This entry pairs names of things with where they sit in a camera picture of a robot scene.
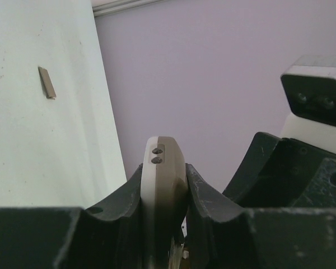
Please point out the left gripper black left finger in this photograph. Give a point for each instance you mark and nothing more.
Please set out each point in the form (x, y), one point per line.
(105, 235)

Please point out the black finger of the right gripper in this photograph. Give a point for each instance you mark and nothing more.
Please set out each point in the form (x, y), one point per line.
(284, 172)

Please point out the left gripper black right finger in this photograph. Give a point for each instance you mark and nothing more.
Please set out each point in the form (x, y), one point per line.
(221, 234)

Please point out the white remote control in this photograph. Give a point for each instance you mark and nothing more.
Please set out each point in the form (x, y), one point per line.
(164, 193)

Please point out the beige battery cover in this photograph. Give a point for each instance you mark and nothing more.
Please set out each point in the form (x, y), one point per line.
(47, 83)

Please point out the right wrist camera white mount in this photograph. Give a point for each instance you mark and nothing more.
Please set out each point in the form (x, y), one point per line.
(310, 88)

